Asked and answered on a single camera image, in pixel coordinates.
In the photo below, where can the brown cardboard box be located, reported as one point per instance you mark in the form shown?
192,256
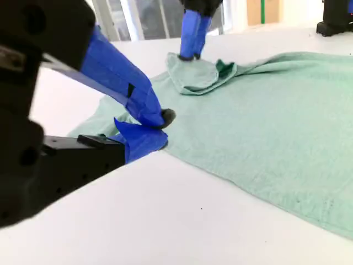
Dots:
273,12

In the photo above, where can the white framed window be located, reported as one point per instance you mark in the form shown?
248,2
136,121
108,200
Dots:
154,19

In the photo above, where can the mint green t-shirt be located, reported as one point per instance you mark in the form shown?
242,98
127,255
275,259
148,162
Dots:
248,124

